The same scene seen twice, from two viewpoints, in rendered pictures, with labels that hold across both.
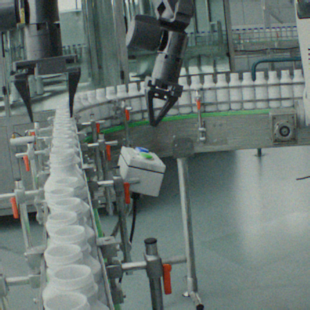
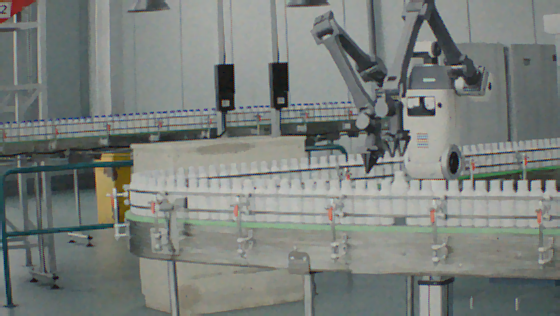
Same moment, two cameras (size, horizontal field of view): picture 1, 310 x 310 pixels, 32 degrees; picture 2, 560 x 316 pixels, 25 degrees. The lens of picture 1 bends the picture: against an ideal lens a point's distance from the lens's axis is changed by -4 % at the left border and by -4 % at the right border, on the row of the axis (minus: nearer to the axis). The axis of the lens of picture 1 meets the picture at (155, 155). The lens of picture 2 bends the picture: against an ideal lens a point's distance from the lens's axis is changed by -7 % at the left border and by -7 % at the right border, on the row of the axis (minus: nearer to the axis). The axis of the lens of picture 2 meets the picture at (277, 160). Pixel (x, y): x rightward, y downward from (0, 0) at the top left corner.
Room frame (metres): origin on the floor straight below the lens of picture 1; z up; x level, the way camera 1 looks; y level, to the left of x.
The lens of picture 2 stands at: (-2.28, 3.78, 1.51)
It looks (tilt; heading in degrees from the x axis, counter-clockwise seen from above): 3 degrees down; 316
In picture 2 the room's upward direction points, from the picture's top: 2 degrees counter-clockwise
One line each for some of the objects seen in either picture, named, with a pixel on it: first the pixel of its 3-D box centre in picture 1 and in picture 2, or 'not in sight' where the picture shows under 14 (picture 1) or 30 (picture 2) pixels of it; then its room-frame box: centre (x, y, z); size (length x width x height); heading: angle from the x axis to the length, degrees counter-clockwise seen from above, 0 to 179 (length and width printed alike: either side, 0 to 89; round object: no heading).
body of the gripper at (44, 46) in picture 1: (44, 46); (396, 125); (0.87, 0.16, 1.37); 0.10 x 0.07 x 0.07; 98
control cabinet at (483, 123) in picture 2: not in sight; (460, 148); (4.69, -5.09, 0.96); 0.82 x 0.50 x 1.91; 80
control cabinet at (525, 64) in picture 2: not in sight; (528, 143); (4.54, -5.98, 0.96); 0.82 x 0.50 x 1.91; 80
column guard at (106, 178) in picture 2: not in sight; (113, 179); (10.34, -5.54, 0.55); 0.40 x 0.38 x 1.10; 98
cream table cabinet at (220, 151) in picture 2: not in sight; (220, 223); (4.75, -2.36, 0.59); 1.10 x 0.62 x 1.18; 80
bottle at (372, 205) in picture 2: not in sight; (373, 202); (0.99, 0.17, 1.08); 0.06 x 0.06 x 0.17
